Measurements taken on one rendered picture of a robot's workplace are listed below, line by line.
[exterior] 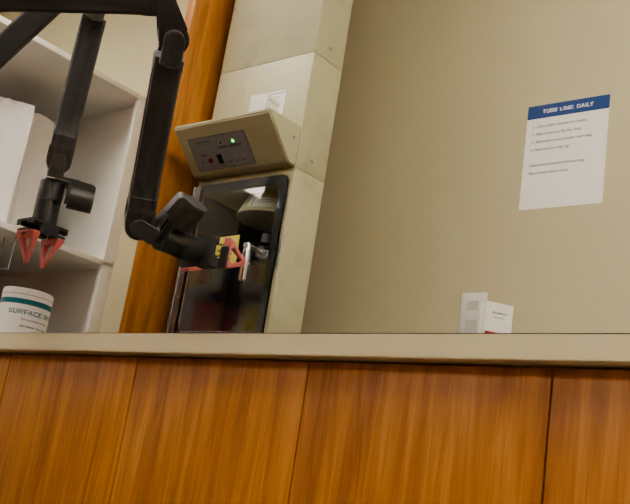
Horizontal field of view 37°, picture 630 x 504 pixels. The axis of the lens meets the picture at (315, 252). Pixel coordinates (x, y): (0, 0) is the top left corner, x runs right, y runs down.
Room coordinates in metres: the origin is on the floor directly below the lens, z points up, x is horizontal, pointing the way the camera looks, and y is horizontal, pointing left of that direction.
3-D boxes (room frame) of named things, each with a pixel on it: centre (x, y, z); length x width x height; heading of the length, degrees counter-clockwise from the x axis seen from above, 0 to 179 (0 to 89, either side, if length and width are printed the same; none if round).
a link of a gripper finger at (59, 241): (2.11, 0.63, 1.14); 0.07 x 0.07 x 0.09; 49
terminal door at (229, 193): (2.15, 0.20, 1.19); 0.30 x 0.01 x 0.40; 49
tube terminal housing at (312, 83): (2.25, 0.12, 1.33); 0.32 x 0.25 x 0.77; 49
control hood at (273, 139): (2.11, 0.23, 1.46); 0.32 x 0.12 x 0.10; 49
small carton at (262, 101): (2.06, 0.17, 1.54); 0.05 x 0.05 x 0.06; 54
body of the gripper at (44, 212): (2.10, 0.63, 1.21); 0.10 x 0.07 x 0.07; 139
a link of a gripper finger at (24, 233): (2.09, 0.64, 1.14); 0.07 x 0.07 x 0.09; 49
